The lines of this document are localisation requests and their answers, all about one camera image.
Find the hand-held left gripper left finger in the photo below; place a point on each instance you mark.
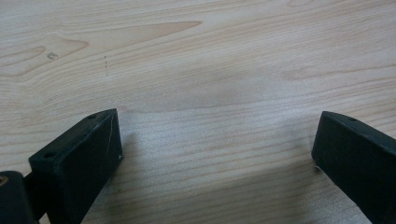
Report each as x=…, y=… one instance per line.
x=81, y=165

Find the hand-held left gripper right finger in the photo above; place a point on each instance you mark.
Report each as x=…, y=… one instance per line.
x=358, y=161

